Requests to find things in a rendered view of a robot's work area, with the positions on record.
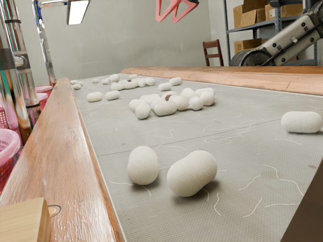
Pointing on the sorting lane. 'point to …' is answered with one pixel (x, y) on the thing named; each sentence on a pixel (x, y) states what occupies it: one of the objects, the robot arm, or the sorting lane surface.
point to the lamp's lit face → (77, 12)
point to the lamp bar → (70, 8)
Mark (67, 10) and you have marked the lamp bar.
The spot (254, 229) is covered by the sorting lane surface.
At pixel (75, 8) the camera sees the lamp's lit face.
